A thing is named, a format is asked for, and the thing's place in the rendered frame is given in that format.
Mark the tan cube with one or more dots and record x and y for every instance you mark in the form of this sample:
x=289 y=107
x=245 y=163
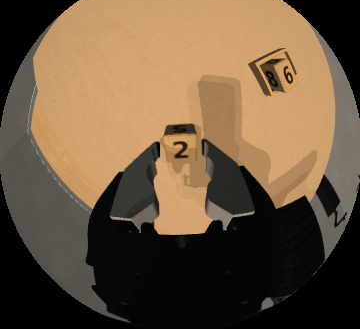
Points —
x=180 y=142
x=279 y=74

